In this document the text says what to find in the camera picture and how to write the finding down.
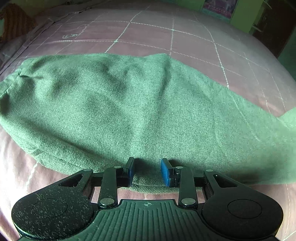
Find brown patterned cloth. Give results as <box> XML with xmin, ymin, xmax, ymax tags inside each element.
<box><xmin>0</xmin><ymin>5</ymin><xmax>38</xmax><ymax>44</ymax></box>

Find thick fleece pants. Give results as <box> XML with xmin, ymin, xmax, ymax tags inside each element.
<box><xmin>0</xmin><ymin>53</ymin><xmax>296</xmax><ymax>194</ymax></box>

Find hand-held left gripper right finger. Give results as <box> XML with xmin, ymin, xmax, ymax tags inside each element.
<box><xmin>160</xmin><ymin>158</ymin><xmax>241</xmax><ymax>208</ymax></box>

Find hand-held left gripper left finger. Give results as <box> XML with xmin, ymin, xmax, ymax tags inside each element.
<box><xmin>59</xmin><ymin>157</ymin><xmax>136</xmax><ymax>208</ymax></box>

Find pink checked bed sheet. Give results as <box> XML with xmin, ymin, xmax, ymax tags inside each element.
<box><xmin>0</xmin><ymin>2</ymin><xmax>296</xmax><ymax>241</ymax></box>

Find purple wall poster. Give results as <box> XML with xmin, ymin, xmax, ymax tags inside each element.
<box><xmin>203</xmin><ymin>0</ymin><xmax>238</xmax><ymax>20</ymax></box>

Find dark wooden furniture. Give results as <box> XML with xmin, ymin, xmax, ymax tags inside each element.
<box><xmin>252</xmin><ymin>0</ymin><xmax>296</xmax><ymax>59</ymax></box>

